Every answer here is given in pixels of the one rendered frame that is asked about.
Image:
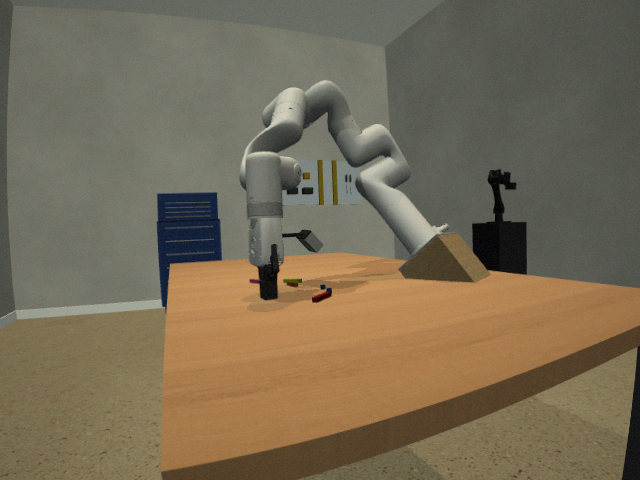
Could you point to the dark red rod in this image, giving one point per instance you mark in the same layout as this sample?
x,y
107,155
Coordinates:
x,y
321,297

